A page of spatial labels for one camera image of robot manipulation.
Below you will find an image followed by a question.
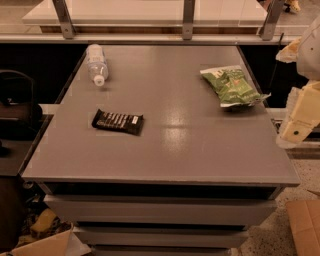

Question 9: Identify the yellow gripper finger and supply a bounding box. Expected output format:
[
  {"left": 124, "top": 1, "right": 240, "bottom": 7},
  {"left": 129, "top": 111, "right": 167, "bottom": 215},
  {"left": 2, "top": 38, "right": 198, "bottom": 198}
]
[
  {"left": 276, "top": 80, "right": 320, "bottom": 149},
  {"left": 276, "top": 38, "right": 301, "bottom": 63}
]

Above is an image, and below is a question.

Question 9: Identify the green jalapeno chip bag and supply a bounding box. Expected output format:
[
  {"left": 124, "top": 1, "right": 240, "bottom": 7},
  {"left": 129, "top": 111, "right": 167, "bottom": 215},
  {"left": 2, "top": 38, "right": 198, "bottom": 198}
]
[{"left": 200, "top": 65, "right": 270, "bottom": 108}]

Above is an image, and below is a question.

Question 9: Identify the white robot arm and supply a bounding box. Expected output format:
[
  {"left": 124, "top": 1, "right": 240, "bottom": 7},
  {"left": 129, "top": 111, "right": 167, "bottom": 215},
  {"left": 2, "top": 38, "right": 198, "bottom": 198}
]
[{"left": 276, "top": 17, "right": 320, "bottom": 149}]

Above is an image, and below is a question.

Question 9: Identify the grey drawer cabinet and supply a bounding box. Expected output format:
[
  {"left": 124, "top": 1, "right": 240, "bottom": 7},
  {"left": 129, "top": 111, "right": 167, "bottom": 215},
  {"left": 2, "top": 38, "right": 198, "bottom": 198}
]
[{"left": 23, "top": 46, "right": 299, "bottom": 256}]

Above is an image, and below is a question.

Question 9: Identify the cardboard box lower right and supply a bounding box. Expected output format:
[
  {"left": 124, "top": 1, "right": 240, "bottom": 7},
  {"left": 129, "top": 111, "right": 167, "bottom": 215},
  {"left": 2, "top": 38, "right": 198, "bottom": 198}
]
[{"left": 286, "top": 200, "right": 320, "bottom": 256}]

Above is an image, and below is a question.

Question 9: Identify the cardboard box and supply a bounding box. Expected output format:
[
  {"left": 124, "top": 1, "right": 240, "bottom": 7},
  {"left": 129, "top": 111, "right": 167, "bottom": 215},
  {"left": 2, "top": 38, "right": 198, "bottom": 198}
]
[
  {"left": 286, "top": 200, "right": 320, "bottom": 256},
  {"left": 0, "top": 226, "right": 92, "bottom": 256}
]

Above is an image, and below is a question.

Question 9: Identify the black chocolate bar wrapper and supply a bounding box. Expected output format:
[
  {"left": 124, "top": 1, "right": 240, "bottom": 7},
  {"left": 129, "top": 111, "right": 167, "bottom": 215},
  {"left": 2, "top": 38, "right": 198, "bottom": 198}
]
[{"left": 91, "top": 109, "right": 144, "bottom": 135}]

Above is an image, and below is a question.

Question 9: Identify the clear plastic water bottle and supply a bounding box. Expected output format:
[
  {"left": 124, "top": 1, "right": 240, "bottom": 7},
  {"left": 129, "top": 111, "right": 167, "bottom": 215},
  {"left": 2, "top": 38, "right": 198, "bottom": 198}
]
[{"left": 86, "top": 44, "right": 109, "bottom": 87}]

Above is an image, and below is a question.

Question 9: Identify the black chair left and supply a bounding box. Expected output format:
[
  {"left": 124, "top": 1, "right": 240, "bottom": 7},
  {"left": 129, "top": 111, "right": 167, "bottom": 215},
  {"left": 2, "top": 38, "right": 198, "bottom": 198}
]
[{"left": 0, "top": 69, "right": 43, "bottom": 140}]

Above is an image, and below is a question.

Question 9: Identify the cardboard box lower left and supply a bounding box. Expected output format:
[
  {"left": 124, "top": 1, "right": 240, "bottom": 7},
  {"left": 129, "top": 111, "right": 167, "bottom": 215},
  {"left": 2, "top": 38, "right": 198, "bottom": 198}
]
[{"left": 0, "top": 226, "right": 92, "bottom": 256}]

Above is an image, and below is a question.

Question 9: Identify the yellow sponge on floor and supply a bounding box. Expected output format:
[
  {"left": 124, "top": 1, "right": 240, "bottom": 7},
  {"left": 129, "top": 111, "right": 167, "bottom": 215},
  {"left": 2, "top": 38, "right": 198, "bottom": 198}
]
[{"left": 30, "top": 208, "right": 57, "bottom": 234}]

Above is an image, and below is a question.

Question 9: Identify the metal rail bracket right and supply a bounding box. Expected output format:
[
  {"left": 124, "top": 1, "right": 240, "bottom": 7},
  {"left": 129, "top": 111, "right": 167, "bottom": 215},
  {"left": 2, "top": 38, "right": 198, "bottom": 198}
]
[{"left": 259, "top": 0, "right": 285, "bottom": 41}]

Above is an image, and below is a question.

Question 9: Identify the metal rail bracket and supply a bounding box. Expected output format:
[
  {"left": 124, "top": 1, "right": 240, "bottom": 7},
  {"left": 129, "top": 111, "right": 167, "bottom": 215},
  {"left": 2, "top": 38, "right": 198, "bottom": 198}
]
[
  {"left": 259, "top": 0, "right": 285, "bottom": 41},
  {"left": 182, "top": 0, "right": 195, "bottom": 40},
  {"left": 52, "top": 0, "right": 75, "bottom": 39}
]

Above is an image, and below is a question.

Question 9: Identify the metal rail bracket middle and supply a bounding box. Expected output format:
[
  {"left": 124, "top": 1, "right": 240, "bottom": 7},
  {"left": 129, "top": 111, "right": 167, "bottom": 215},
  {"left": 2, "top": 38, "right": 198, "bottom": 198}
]
[{"left": 182, "top": 0, "right": 195, "bottom": 40}]

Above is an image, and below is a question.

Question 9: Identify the metal rail bracket left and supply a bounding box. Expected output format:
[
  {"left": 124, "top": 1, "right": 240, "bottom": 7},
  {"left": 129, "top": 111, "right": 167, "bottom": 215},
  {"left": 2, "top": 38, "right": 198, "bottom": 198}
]
[{"left": 52, "top": 0, "right": 75, "bottom": 39}]

